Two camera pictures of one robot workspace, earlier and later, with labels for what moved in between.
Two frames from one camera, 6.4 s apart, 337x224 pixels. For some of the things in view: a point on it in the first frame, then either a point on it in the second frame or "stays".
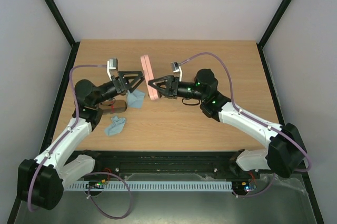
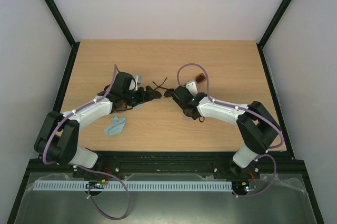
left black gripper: [121, 83] to [142, 98]
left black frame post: [58, 17] stays
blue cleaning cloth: [116, 126] stays
